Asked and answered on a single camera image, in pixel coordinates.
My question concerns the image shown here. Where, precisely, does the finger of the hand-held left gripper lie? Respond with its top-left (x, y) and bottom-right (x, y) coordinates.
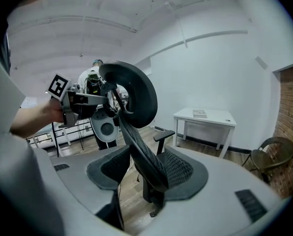
top-left (74, 93), bottom-right (111, 119)

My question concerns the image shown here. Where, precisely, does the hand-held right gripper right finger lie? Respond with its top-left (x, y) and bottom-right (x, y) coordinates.
top-left (138, 146), bottom-right (284, 236)

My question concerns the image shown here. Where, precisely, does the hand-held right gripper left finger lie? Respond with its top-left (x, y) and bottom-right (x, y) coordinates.
top-left (33, 146), bottom-right (132, 231)

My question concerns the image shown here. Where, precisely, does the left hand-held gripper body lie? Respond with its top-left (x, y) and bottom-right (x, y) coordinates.
top-left (45, 72), bottom-right (79, 128)

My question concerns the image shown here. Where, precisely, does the black office chair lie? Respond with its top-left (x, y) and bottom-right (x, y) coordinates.
top-left (98, 60), bottom-right (176, 218)

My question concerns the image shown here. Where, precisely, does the person's left forearm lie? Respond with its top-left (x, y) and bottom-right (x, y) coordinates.
top-left (10, 99), bottom-right (65, 139)

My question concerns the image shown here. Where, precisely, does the person's black clothing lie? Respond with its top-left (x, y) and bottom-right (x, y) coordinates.
top-left (0, 21), bottom-right (13, 76)

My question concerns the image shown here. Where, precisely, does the brown wicker chair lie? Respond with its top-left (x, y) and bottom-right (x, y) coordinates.
top-left (242, 136), bottom-right (293, 184)

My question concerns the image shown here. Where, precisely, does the white table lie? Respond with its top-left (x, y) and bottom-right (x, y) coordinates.
top-left (173, 107), bottom-right (237, 159)

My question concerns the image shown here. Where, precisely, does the grey book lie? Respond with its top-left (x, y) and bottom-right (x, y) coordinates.
top-left (192, 109), bottom-right (208, 118)

